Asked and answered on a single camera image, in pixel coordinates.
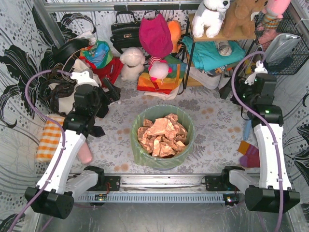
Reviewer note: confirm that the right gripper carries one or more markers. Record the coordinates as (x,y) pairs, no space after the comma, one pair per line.
(234,86)

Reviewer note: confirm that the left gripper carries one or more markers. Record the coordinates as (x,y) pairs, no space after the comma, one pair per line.
(110,88)

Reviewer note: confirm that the blue-grey trash bin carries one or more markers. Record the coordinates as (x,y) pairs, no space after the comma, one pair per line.
(163,163)

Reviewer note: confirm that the green trash bag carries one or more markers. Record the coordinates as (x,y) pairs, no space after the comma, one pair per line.
(159,111)

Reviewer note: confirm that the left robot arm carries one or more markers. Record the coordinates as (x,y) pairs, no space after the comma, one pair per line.
(54,194)

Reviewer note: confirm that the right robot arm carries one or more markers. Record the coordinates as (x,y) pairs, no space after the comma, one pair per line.
(273,191)

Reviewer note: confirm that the cream canvas tote bag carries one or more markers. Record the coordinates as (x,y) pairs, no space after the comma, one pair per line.
(62,96)

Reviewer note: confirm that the magenta cloth bag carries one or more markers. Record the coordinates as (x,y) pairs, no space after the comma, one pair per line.
(155,37)

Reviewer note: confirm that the red cloth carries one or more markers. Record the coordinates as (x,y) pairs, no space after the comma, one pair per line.
(110,71)

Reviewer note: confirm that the white fluffy plush lamb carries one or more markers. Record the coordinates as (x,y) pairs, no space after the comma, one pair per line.
(133,64)

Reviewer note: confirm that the colourful printed cloth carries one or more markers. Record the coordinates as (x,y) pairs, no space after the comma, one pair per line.
(98,55)

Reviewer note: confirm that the pink white plush doll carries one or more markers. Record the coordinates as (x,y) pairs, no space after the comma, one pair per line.
(158,68)

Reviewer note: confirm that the grey small plush ball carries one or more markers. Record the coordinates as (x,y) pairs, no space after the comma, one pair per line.
(223,47)

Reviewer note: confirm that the silver foil pouch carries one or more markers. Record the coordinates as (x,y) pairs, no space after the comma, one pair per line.
(281,46)

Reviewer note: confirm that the teal folded cloth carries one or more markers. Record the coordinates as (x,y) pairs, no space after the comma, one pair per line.
(207,57)

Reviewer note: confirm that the black leather handbag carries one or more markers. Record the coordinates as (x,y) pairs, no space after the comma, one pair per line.
(125,35)

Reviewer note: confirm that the rainbow striped cloth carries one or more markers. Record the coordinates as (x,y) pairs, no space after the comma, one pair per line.
(171,82)

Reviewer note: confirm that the black hat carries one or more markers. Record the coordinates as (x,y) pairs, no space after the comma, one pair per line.
(61,54)

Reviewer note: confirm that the crumpled brown paper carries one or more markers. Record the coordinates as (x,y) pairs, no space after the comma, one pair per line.
(163,138)

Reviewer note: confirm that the pink glasses case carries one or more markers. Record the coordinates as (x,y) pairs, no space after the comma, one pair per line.
(84,154)

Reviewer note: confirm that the brown teddy bear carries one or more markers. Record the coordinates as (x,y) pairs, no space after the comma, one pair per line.
(241,14)

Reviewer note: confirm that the orange checked towel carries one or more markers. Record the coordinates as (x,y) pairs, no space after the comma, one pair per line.
(49,141)

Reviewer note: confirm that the orange plush toy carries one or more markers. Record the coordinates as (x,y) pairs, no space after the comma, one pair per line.
(175,31)

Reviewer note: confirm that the white plush dog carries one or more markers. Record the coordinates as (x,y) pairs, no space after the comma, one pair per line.
(209,18)

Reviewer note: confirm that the pink plush toy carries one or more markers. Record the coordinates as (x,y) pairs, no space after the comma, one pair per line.
(273,13)

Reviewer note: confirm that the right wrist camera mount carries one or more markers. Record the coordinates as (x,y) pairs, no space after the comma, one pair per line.
(258,69)

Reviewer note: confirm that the black wire basket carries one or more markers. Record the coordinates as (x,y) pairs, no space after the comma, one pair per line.
(291,64)

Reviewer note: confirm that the metal mounting rail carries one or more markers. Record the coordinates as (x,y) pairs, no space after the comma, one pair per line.
(159,188)

